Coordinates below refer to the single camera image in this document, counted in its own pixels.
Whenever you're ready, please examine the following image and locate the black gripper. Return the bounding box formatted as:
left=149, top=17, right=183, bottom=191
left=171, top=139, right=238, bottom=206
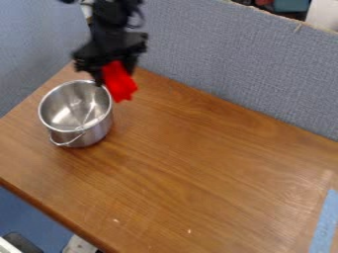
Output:
left=71, top=30, right=149, bottom=86

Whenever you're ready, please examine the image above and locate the red rectangular block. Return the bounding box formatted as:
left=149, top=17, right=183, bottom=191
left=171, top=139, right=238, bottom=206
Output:
left=103, top=60, right=138, bottom=103

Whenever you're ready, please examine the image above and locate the shiny metal pot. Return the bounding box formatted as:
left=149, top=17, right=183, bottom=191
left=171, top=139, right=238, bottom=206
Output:
left=39, top=80, right=114, bottom=148

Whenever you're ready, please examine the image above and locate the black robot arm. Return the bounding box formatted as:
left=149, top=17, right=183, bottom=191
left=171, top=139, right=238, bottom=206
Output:
left=71, top=0, right=150, bottom=86

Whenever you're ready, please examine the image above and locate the grey fabric partition panel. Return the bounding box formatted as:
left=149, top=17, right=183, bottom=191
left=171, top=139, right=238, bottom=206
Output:
left=139, top=0, right=338, bottom=141

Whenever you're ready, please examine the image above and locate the blue tape strip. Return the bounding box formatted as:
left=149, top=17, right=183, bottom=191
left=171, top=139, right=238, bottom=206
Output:
left=309, top=190, right=338, bottom=253

